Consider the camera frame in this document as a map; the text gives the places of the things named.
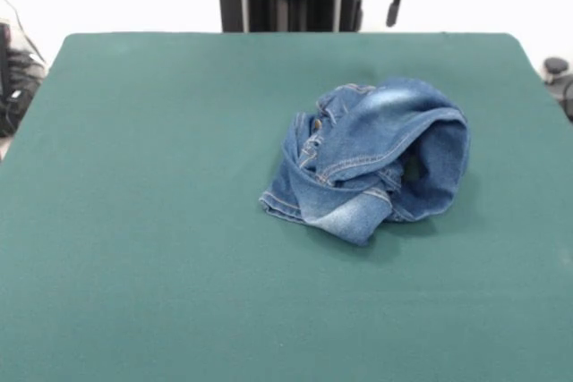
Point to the blue denim jeans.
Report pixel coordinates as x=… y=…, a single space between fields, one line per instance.
x=358 y=131

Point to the black equipment stand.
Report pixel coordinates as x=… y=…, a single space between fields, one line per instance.
x=22 y=82

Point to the grey wheeled base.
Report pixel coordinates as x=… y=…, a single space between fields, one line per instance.
x=555 y=65

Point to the dark green table cloth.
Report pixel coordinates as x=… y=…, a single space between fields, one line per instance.
x=134 y=221

